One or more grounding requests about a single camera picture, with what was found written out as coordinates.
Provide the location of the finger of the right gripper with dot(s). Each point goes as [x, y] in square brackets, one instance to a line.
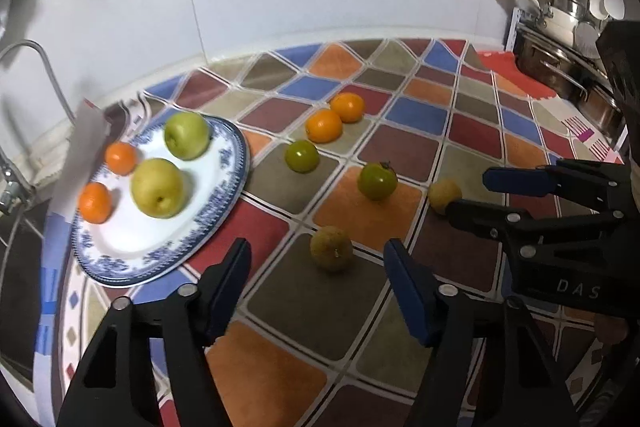
[593, 184]
[480, 219]

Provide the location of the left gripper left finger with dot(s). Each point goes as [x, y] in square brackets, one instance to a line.
[113, 384]

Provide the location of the yellow green apple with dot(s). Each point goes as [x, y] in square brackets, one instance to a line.
[157, 188]

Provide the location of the steel pots on rack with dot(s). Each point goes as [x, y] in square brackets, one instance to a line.
[570, 77]

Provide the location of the green mandarin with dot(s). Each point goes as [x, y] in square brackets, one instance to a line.
[377, 180]
[302, 156]

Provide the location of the large orange mandarin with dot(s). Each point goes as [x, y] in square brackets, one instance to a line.
[95, 203]

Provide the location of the small orange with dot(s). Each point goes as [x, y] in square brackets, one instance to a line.
[324, 126]
[350, 107]

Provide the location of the white handled pot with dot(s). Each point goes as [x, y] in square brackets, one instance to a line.
[564, 20]

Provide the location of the chrome kitchen faucet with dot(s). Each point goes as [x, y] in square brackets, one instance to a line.
[17, 190]

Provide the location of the medium orange mandarin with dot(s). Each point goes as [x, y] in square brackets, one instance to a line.
[121, 158]

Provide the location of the colourful diamond pattern mat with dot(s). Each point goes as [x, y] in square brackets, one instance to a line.
[309, 347]

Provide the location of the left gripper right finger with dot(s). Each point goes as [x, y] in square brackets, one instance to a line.
[520, 383]

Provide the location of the bright green apple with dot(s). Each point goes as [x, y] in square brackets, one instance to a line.
[186, 135]

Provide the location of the brown kiwi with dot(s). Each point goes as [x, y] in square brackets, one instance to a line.
[441, 193]
[331, 249]

